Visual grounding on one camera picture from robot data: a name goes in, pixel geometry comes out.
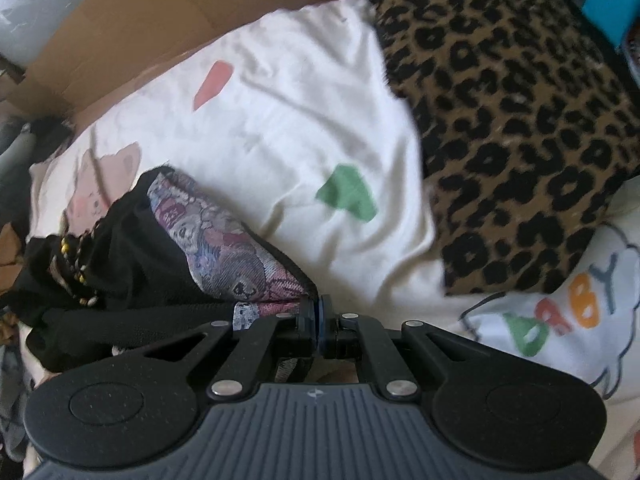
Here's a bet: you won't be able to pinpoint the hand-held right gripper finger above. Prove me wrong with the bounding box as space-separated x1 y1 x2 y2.
320 295 482 403
142 295 321 402

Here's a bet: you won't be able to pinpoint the black shorts patterned side panels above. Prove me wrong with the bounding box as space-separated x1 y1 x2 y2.
20 164 321 376

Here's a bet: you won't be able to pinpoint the white printed blanket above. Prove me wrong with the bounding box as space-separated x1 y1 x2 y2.
27 0 640 480

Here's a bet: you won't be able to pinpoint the leopard print cloth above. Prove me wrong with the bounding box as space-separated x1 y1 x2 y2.
360 0 640 296

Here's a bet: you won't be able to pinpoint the grey blue cloth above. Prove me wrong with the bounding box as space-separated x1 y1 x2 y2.
0 350 32 463

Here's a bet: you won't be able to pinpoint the brown garment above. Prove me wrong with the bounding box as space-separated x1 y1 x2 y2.
0 222 28 267

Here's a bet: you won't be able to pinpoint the grey garment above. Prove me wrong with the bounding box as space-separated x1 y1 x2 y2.
0 122 38 181

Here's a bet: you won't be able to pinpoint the cardboard box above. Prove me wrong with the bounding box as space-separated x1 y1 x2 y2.
22 0 361 126

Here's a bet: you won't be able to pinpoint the grey plastic wrap sheet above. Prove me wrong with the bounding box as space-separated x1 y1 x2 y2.
0 0 121 68

